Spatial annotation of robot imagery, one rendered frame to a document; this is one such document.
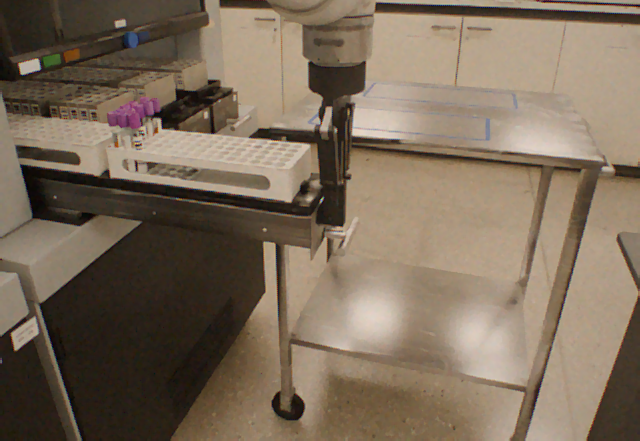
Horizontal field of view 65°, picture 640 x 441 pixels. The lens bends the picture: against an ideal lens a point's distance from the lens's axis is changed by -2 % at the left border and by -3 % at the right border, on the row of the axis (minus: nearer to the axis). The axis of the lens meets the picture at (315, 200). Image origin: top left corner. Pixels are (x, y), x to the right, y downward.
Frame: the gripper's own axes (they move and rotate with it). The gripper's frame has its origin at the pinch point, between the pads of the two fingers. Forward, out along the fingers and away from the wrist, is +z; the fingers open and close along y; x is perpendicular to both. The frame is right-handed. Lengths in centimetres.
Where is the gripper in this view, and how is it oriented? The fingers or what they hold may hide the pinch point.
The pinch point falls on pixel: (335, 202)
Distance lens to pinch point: 74.4
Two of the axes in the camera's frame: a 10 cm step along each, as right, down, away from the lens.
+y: -2.9, 4.2, -8.6
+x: 9.6, 1.3, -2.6
